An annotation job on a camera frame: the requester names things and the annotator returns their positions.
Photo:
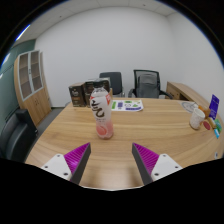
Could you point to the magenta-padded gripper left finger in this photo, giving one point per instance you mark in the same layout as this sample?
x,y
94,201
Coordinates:
x,y
76,159

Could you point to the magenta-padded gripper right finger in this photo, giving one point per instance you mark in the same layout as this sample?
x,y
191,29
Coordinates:
x,y
148,159

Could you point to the pink drink bottle black cap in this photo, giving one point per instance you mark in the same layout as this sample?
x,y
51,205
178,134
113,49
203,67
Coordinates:
x,y
101,115

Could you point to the printed white paper sheet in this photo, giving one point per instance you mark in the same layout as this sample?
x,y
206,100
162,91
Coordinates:
x,y
128,105

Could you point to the dark brown carton box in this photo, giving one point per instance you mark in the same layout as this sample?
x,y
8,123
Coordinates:
x,y
88,86
88,100
77,95

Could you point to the white mug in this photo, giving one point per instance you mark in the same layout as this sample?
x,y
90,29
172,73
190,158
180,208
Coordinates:
x,y
196,118

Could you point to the black leather sofa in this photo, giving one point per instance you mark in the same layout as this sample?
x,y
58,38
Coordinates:
x,y
16,136

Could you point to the flat round red coaster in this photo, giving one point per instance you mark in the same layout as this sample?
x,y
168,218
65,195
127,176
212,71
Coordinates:
x,y
207,125

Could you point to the teal small packet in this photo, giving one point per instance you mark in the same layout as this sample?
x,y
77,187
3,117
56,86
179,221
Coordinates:
x,y
216,133

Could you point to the wooden cabinet with glass doors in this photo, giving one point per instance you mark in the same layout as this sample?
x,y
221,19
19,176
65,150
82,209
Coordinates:
x,y
31,100

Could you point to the black mesh office chair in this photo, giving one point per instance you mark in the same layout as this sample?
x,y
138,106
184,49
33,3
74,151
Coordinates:
x,y
146,85

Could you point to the orange-brown small box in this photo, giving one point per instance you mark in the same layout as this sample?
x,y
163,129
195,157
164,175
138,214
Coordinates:
x,y
204,109

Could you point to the wooden side desk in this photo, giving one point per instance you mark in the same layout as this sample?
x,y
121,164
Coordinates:
x,y
181,91

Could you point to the green packet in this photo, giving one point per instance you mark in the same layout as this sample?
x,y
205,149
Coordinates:
x,y
218,125

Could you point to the purple box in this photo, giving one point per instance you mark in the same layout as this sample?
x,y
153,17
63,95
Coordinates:
x,y
214,106

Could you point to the dark grey office chair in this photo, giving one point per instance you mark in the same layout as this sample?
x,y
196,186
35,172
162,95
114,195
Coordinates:
x,y
115,81

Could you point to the ceiling light panel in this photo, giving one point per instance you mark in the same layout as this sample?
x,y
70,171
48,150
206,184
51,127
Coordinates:
x,y
23,32

